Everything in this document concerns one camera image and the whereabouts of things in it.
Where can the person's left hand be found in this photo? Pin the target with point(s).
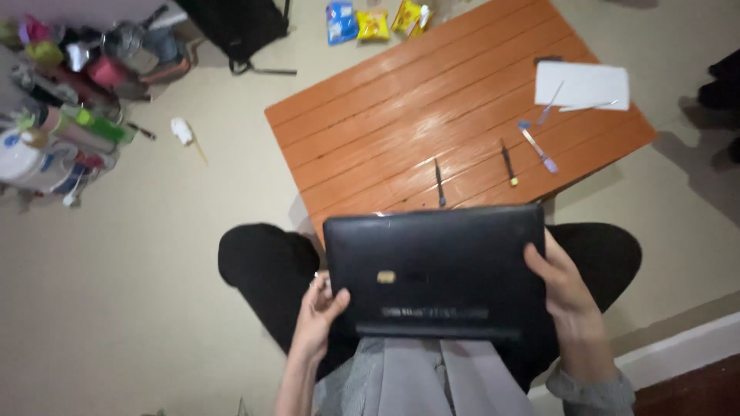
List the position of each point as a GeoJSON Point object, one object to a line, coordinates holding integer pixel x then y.
{"type": "Point", "coordinates": [315, 323]}

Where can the person's right hand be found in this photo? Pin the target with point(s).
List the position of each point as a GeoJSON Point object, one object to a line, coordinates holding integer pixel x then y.
{"type": "Point", "coordinates": [563, 289]}

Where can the black laptop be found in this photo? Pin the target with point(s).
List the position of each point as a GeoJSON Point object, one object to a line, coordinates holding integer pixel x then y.
{"type": "Point", "coordinates": [433, 271]}

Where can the person's black trousers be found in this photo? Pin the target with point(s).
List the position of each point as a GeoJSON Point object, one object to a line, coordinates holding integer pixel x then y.
{"type": "Point", "coordinates": [271, 271]}

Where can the person's grey shirt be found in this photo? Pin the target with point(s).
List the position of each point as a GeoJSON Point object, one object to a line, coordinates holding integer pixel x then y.
{"type": "Point", "coordinates": [433, 381]}

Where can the yellow-tipped black screwdriver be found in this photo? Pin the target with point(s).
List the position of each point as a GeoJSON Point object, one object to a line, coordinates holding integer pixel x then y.
{"type": "Point", "coordinates": [508, 163]}

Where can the blue-tipped black screwdriver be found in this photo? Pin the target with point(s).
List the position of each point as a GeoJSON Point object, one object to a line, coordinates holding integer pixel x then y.
{"type": "Point", "coordinates": [439, 182]}

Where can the white pen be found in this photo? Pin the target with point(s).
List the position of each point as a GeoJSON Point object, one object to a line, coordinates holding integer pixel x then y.
{"type": "Point", "coordinates": [587, 106]}

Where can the clear blue pen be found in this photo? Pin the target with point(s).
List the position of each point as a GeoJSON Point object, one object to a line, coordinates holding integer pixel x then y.
{"type": "Point", "coordinates": [549, 104]}

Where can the white paper sheet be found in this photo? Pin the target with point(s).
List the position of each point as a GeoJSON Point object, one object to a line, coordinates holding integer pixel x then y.
{"type": "Point", "coordinates": [581, 84]}

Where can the orange wooden low table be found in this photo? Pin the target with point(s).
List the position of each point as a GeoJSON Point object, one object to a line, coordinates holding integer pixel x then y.
{"type": "Point", "coordinates": [439, 110]}

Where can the white-headed brush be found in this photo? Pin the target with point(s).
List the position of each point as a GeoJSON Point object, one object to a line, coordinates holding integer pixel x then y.
{"type": "Point", "coordinates": [184, 133]}

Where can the blue snack packet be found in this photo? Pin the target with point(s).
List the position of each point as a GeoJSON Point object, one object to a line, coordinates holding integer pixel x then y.
{"type": "Point", "coordinates": [341, 22]}

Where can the yellow snack packet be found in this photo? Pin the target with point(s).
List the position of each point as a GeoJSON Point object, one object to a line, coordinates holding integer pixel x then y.
{"type": "Point", "coordinates": [373, 25]}

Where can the black bag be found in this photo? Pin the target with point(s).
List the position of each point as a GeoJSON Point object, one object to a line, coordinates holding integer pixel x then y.
{"type": "Point", "coordinates": [237, 26]}

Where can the yellow packet with white bottle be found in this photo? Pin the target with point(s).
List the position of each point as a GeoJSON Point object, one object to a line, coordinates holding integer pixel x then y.
{"type": "Point", "coordinates": [411, 17]}

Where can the heap of household clutter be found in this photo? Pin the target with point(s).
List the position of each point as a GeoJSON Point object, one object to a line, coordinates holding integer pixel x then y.
{"type": "Point", "coordinates": [75, 86]}

